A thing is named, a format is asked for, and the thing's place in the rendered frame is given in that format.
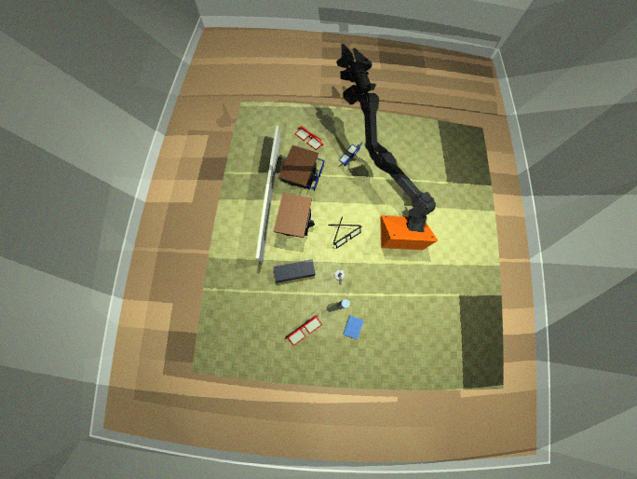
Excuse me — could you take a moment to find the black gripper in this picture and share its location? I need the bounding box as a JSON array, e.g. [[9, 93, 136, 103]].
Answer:
[[336, 44, 373, 81]]

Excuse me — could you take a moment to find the grey flat panel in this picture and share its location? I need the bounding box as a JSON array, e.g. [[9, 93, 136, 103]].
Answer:
[[256, 126, 280, 264]]

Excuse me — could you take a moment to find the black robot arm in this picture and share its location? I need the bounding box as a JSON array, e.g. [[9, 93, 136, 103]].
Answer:
[[340, 66, 436, 232]]

